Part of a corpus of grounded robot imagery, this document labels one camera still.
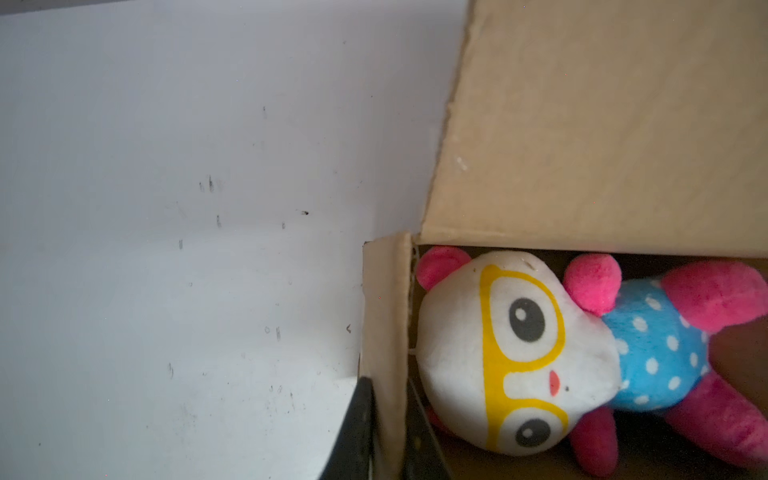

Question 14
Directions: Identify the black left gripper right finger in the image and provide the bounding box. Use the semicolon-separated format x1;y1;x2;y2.
402;379;452;480

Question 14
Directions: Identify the white plush doll with glasses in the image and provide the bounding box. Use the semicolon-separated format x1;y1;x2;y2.
415;246;767;477

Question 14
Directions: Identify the brown cardboard express box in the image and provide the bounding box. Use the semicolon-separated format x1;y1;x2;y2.
359;1;767;479

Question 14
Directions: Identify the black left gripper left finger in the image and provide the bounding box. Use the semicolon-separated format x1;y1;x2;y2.
319;377;375;480

